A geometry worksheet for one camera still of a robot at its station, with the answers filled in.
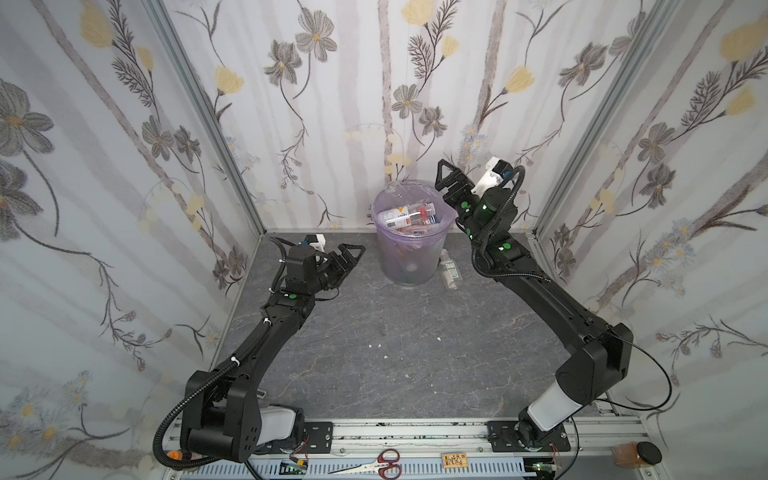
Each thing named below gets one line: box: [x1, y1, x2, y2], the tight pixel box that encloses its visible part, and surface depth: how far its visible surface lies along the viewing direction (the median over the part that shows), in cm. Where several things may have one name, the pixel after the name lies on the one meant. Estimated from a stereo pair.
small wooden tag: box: [441, 452, 469, 468], surface depth 72 cm
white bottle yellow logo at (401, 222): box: [385, 211, 421, 229], surface depth 95 cm
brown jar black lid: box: [613, 441, 662, 468], surface depth 66 cm
